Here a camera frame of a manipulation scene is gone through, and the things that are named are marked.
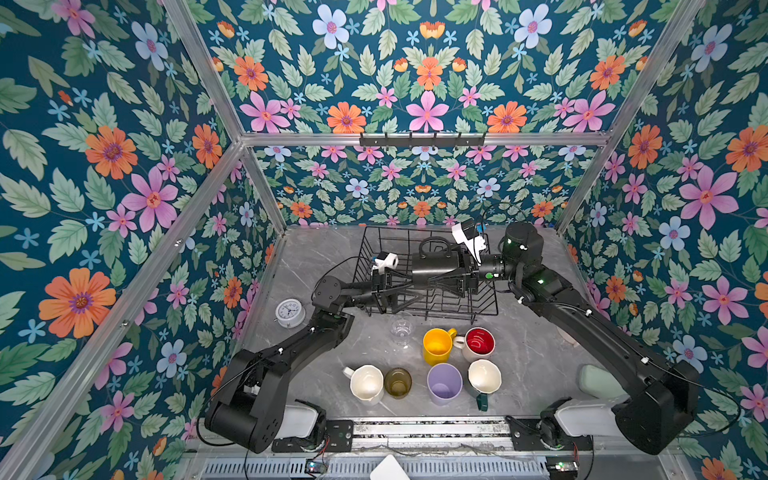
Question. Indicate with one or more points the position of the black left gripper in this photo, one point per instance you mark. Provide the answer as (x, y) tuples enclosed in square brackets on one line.
[(380, 285)]

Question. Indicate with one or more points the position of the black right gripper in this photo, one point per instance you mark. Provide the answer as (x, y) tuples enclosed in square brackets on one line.
[(470, 278)]

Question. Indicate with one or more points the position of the black mug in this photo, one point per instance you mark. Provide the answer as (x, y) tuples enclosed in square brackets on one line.
[(433, 264)]

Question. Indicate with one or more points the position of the clear glass cup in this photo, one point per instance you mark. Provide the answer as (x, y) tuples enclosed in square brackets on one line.
[(401, 330)]

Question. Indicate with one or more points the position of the white faceted mug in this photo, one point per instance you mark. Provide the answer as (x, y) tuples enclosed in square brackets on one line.
[(366, 383)]

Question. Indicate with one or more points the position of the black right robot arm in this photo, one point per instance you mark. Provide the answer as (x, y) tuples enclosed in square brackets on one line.
[(658, 399)]

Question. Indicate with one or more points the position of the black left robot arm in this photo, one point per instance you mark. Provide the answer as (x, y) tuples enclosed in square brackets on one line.
[(248, 408)]

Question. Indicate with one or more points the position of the red white mug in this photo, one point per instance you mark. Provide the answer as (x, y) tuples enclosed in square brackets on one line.
[(478, 343)]

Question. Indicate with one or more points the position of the yellow mug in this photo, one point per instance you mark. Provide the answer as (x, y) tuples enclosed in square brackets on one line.
[(437, 345)]

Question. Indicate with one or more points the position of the white alarm clock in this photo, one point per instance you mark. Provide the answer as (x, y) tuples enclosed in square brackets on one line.
[(290, 313)]

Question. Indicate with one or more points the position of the white green mug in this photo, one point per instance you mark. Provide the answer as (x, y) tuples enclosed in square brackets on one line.
[(483, 380)]

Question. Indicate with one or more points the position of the olive green glass cup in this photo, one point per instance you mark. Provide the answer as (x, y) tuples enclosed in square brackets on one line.
[(398, 383)]

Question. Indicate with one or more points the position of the lavender cup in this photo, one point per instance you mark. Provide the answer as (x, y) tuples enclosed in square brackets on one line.
[(445, 383)]

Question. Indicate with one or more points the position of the mint green case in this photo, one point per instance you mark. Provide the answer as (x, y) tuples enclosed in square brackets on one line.
[(599, 383)]

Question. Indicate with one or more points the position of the black wire dish rack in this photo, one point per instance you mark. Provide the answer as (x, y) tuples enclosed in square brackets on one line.
[(432, 303)]

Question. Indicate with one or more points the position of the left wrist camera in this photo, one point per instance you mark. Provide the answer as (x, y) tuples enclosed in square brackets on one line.
[(384, 261)]

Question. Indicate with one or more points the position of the black wall hook rail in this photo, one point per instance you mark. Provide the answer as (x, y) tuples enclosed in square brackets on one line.
[(409, 140)]

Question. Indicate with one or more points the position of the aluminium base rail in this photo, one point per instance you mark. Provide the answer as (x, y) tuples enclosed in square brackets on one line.
[(485, 435)]

